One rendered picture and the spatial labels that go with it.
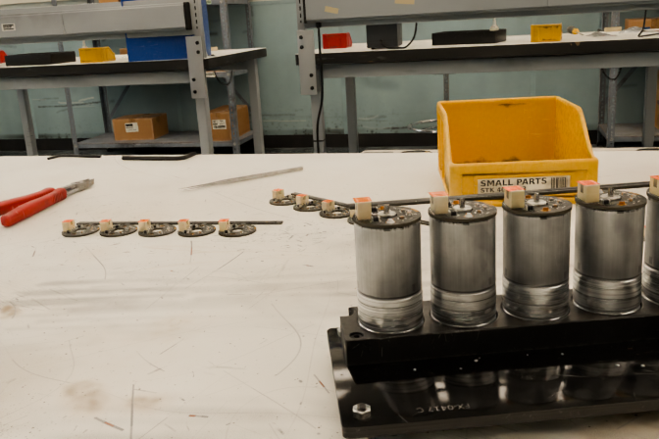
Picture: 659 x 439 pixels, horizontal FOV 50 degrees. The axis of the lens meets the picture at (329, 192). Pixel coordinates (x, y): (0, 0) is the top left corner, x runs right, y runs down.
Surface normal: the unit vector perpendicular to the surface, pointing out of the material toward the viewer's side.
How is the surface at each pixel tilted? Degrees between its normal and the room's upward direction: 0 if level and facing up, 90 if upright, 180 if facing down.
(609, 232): 90
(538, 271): 90
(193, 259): 0
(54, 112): 90
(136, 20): 90
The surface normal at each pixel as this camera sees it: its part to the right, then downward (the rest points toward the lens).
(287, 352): -0.06, -0.97
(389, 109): -0.24, 0.25
